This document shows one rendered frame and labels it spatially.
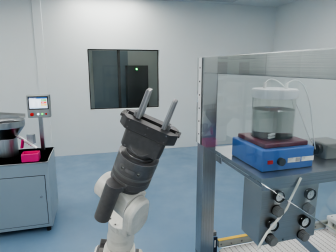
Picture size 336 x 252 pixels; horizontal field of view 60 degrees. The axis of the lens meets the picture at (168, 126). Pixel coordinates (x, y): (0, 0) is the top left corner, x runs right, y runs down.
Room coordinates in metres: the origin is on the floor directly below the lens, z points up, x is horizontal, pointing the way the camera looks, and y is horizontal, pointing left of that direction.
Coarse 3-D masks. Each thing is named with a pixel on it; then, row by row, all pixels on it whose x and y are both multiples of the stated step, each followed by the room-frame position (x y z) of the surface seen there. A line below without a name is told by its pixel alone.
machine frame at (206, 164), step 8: (200, 144) 1.15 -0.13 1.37; (200, 152) 1.14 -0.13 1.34; (208, 152) 1.13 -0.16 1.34; (200, 160) 1.14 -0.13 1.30; (208, 160) 1.13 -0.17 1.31; (200, 168) 1.14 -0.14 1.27; (208, 168) 1.13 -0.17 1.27; (200, 176) 1.14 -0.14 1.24; (208, 176) 1.13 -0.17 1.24; (200, 184) 1.14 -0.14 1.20; (208, 184) 1.13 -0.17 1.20; (200, 192) 1.13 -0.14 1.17; (208, 192) 1.13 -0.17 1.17; (200, 200) 1.13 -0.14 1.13; (208, 200) 1.13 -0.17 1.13; (200, 208) 1.13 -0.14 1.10; (208, 208) 1.13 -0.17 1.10; (200, 216) 1.13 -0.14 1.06; (208, 216) 1.13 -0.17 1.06; (200, 224) 1.13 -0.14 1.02; (208, 224) 1.13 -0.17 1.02; (200, 232) 1.13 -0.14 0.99; (208, 232) 1.13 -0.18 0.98; (200, 240) 1.12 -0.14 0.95; (208, 240) 1.13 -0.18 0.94; (200, 248) 1.12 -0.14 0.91; (208, 248) 1.13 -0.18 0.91
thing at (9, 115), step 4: (0, 112) 3.59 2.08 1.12; (4, 112) 3.59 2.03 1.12; (8, 112) 3.59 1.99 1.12; (0, 116) 3.42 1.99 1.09; (4, 116) 3.42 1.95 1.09; (8, 116) 3.42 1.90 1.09; (12, 116) 3.42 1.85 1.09; (16, 116) 3.42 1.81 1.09; (20, 116) 3.57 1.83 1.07; (24, 116) 3.58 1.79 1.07
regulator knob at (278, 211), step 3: (273, 207) 0.84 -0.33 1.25; (276, 207) 0.84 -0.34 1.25; (279, 207) 0.83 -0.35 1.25; (273, 210) 0.84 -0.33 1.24; (276, 210) 0.83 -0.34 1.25; (279, 210) 0.83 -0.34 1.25; (282, 210) 0.83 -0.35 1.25; (273, 213) 0.84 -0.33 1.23; (276, 213) 0.82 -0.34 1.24; (279, 213) 0.83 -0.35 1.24; (282, 213) 0.83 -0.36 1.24; (276, 216) 0.83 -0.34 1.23; (279, 216) 0.83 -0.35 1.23
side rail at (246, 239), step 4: (316, 224) 1.28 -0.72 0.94; (320, 224) 1.28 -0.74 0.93; (316, 228) 1.28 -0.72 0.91; (244, 236) 1.17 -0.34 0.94; (248, 236) 1.17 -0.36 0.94; (224, 240) 1.14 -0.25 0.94; (228, 240) 1.14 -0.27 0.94; (232, 240) 1.15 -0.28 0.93; (236, 240) 1.15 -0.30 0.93; (240, 240) 1.16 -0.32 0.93; (244, 240) 1.17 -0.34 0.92; (248, 240) 1.17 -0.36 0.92; (252, 240) 1.18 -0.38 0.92; (220, 244) 1.13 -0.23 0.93; (224, 244) 1.14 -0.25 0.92; (228, 244) 1.14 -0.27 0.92; (232, 244) 1.15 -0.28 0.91
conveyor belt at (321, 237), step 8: (320, 232) 1.25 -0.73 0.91; (328, 232) 1.25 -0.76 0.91; (288, 240) 1.19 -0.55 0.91; (296, 240) 1.19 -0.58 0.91; (312, 240) 1.19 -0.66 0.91; (320, 240) 1.19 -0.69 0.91; (328, 240) 1.19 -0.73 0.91; (224, 248) 1.13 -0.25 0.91; (232, 248) 1.13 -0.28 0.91; (240, 248) 1.13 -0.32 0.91; (248, 248) 1.13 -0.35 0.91; (264, 248) 1.13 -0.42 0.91; (272, 248) 1.13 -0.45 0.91; (280, 248) 1.13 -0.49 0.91; (288, 248) 1.13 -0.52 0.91; (296, 248) 1.13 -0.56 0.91; (304, 248) 1.13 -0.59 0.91; (320, 248) 1.13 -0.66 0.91; (328, 248) 1.13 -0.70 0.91
